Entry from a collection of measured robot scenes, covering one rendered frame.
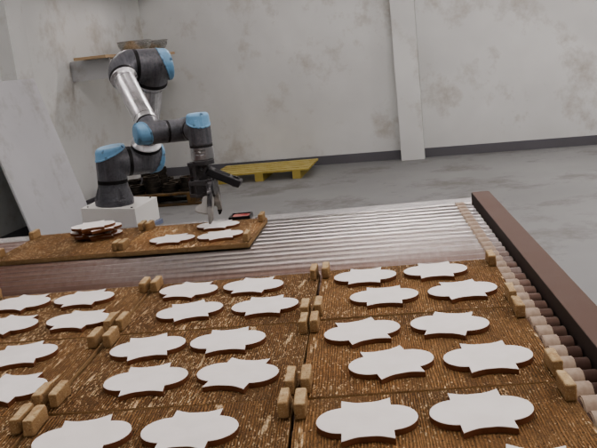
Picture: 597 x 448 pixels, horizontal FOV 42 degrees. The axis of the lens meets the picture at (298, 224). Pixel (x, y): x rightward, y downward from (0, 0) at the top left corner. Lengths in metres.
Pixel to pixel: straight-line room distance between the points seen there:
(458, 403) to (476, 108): 9.19
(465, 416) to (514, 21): 9.27
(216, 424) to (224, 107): 9.68
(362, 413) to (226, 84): 9.70
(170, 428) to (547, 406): 0.54
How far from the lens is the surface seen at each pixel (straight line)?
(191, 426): 1.18
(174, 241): 2.39
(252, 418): 1.19
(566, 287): 1.64
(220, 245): 2.31
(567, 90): 10.33
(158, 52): 2.88
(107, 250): 2.46
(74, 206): 7.76
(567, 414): 1.16
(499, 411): 1.14
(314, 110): 10.45
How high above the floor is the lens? 1.45
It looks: 12 degrees down
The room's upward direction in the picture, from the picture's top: 6 degrees counter-clockwise
